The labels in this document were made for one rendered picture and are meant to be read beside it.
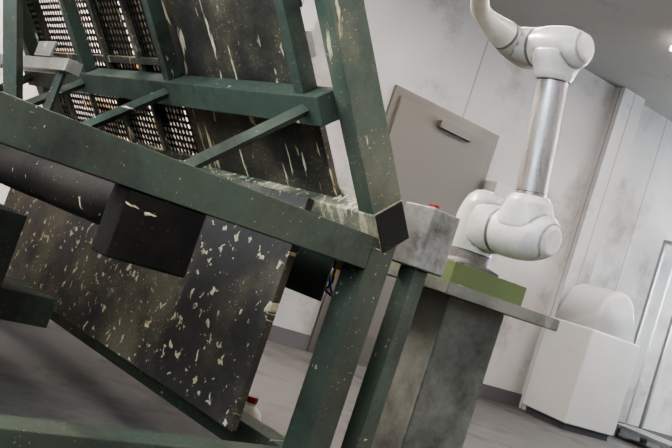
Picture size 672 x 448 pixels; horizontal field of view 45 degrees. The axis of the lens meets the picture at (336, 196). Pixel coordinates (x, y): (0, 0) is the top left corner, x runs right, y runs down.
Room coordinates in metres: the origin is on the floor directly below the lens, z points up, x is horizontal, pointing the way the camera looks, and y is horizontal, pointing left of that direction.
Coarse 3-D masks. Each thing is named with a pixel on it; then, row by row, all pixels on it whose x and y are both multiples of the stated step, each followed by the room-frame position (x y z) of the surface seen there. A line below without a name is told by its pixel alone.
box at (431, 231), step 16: (416, 208) 2.32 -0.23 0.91; (432, 208) 2.28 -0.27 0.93; (416, 224) 2.31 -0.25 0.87; (432, 224) 2.27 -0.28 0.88; (448, 224) 2.32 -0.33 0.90; (416, 240) 2.29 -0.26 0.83; (432, 240) 2.29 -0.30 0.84; (448, 240) 2.33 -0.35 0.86; (400, 256) 2.32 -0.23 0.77; (416, 256) 2.28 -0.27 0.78; (432, 256) 2.30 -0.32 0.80; (432, 272) 2.32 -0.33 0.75
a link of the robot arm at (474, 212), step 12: (480, 192) 2.71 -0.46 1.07; (492, 192) 2.71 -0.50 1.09; (468, 204) 2.70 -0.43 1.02; (480, 204) 2.68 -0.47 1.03; (492, 204) 2.67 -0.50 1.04; (456, 216) 2.75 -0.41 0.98; (468, 216) 2.69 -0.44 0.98; (480, 216) 2.65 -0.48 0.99; (468, 228) 2.68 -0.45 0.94; (480, 228) 2.64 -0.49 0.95; (456, 240) 2.71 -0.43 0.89; (468, 240) 2.68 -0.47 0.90; (480, 240) 2.65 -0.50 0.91; (480, 252) 2.68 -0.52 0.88; (492, 252) 2.67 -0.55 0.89
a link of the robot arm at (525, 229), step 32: (544, 32) 2.51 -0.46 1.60; (576, 32) 2.45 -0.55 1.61; (544, 64) 2.50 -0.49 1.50; (576, 64) 2.46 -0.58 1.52; (544, 96) 2.51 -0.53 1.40; (544, 128) 2.52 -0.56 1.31; (544, 160) 2.53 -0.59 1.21; (512, 192) 2.59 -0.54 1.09; (544, 192) 2.55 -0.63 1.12; (512, 224) 2.54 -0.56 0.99; (544, 224) 2.49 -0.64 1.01; (512, 256) 2.58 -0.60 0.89; (544, 256) 2.52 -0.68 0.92
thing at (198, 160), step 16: (16, 0) 2.36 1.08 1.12; (16, 16) 2.37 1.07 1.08; (16, 32) 2.38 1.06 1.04; (16, 48) 2.39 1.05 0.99; (16, 64) 2.40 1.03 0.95; (16, 80) 2.41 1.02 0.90; (32, 80) 3.49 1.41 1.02; (80, 80) 3.07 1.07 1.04; (16, 96) 2.42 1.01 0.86; (48, 96) 2.49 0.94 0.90; (144, 96) 2.55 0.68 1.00; (160, 96) 2.57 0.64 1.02; (112, 112) 2.49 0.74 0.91; (128, 112) 2.52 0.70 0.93; (288, 112) 2.02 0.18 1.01; (304, 112) 2.03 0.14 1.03; (256, 128) 1.96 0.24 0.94; (272, 128) 1.98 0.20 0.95; (224, 144) 1.92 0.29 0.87; (240, 144) 1.93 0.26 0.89; (192, 160) 1.87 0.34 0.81; (208, 160) 1.89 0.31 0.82
